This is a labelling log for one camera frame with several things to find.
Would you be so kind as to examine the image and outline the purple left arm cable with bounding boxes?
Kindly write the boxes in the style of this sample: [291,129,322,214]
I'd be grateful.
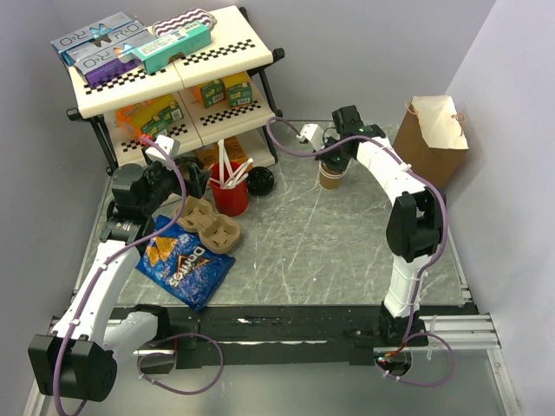
[51,136,226,416]

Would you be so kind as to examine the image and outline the white wrapped straw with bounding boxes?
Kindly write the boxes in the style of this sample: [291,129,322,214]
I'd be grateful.
[218,140,226,189]
[225,158,253,188]

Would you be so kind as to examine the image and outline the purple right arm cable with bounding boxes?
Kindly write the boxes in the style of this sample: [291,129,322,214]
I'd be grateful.
[266,116,455,387]

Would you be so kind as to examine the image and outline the brown pulp cup carrier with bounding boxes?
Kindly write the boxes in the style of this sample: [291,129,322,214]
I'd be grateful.
[177,196,241,254]

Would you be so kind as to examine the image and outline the purple RO foil box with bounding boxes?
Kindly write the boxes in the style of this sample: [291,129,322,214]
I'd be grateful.
[74,43,141,88]

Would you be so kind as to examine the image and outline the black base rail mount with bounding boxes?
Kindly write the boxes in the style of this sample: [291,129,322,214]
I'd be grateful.
[162,304,478,369]

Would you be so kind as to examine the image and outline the red ribbed plastic cup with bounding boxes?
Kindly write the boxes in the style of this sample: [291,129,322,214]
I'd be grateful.
[209,162,249,217]

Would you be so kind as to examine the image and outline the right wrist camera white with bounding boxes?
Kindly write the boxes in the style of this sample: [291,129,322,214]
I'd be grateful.
[297,123,323,150]

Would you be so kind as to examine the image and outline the purple wavy pouch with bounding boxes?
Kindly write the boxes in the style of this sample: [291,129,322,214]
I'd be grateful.
[152,8,218,37]

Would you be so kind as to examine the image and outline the silver RO foil box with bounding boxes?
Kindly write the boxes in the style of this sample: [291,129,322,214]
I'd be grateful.
[51,12,146,66]

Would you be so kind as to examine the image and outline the blue Doritos chip bag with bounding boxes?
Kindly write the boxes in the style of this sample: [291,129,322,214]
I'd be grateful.
[136,215,235,312]

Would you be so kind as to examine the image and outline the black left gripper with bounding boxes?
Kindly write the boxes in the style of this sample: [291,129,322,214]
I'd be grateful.
[140,157,211,215]

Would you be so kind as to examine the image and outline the brown paper cups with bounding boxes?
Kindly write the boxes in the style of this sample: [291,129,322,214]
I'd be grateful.
[319,161,345,191]

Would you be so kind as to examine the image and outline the teal foil box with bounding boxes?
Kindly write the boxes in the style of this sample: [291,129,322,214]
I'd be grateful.
[132,21,212,74]

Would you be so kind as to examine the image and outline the green orange snack box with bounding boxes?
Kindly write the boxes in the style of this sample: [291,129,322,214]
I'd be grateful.
[150,100,184,123]
[140,114,173,139]

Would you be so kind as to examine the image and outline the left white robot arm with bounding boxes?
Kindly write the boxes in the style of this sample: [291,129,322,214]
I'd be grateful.
[28,162,186,403]

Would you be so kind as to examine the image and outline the brown paper takeout bag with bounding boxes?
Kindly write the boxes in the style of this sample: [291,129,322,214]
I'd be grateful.
[393,95,468,187]

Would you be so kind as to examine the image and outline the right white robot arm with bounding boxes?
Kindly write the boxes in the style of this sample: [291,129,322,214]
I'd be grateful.
[314,105,447,346]

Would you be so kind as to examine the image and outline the cream checkered shelf rack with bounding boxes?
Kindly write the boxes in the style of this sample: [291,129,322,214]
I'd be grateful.
[67,5,285,172]

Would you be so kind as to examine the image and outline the black coffee cup lids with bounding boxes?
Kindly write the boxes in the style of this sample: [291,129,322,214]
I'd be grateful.
[246,166,275,197]

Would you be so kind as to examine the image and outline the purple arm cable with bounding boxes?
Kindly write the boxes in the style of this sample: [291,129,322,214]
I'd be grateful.
[51,136,226,416]
[266,116,455,387]

